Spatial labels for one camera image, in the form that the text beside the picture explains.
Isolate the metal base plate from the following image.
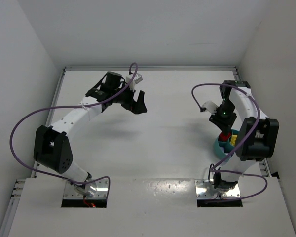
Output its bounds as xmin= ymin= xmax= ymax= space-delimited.
xmin=195 ymin=179 xmax=241 ymax=200
xmin=63 ymin=178 xmax=109 ymax=199

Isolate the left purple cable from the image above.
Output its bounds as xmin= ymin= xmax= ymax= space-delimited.
xmin=9 ymin=62 xmax=139 ymax=186

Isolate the purple cable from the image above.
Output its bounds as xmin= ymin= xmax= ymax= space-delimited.
xmin=191 ymin=83 xmax=269 ymax=203
xmin=9 ymin=62 xmax=139 ymax=186

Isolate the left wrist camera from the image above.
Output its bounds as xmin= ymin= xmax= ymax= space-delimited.
xmin=125 ymin=73 xmax=143 ymax=91

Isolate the small red lego brick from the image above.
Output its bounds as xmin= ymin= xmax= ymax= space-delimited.
xmin=218 ymin=133 xmax=232 ymax=142

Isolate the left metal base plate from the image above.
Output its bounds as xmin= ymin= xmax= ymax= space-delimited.
xmin=63 ymin=178 xmax=109 ymax=199

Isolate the teal divided round container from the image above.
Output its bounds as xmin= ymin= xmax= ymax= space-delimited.
xmin=214 ymin=129 xmax=239 ymax=160

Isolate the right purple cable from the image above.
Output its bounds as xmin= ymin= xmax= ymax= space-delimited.
xmin=191 ymin=83 xmax=269 ymax=203

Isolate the long yellow lego brick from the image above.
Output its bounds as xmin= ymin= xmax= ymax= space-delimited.
xmin=229 ymin=135 xmax=237 ymax=147

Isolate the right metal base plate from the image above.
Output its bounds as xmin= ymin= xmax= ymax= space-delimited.
xmin=195 ymin=179 xmax=241 ymax=200

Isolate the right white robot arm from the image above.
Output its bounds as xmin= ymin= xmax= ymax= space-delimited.
xmin=209 ymin=80 xmax=279 ymax=190

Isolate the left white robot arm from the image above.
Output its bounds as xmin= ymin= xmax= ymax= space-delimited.
xmin=34 ymin=72 xmax=147 ymax=195

